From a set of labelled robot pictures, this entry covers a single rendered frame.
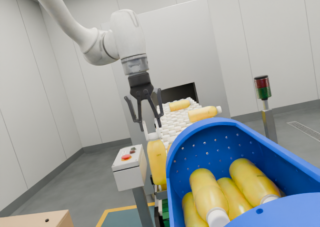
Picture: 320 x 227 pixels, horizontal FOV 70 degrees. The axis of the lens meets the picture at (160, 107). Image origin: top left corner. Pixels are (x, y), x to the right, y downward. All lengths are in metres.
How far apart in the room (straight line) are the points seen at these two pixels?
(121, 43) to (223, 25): 4.23
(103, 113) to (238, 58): 3.08
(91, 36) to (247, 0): 4.43
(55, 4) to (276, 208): 0.70
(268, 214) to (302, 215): 0.03
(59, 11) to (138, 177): 0.60
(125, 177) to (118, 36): 0.49
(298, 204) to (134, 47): 0.62
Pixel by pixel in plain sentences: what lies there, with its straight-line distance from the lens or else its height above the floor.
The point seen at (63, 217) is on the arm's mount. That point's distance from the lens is 0.63.
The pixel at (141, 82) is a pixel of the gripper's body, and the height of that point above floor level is 1.37.
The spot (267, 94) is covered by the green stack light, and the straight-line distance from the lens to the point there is 1.15.
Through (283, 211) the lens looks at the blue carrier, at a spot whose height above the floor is 1.23.
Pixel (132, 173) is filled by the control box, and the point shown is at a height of 1.06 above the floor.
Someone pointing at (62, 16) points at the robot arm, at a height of 1.61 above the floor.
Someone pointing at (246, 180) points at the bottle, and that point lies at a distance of 0.54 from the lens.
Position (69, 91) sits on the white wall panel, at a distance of 5.47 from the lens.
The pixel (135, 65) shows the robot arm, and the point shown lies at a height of 1.42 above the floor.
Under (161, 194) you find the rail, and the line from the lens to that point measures 0.87.
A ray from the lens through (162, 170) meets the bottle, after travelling 0.82.
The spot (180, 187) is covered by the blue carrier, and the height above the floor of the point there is 1.06.
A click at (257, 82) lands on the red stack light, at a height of 1.24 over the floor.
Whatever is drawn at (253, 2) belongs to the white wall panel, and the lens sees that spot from 5.10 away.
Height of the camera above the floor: 1.38
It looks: 8 degrees down
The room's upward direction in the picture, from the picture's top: 14 degrees counter-clockwise
